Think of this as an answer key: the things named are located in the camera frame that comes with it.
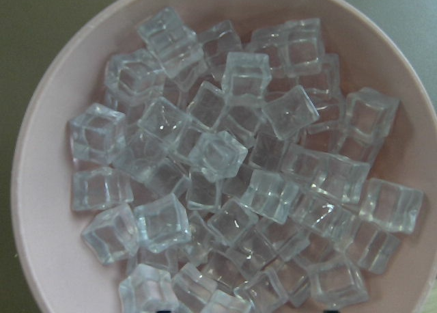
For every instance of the clear ice cube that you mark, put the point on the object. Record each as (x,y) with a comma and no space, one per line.
(217,156)

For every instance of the pink bowl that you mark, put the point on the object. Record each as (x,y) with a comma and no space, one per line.
(62,272)

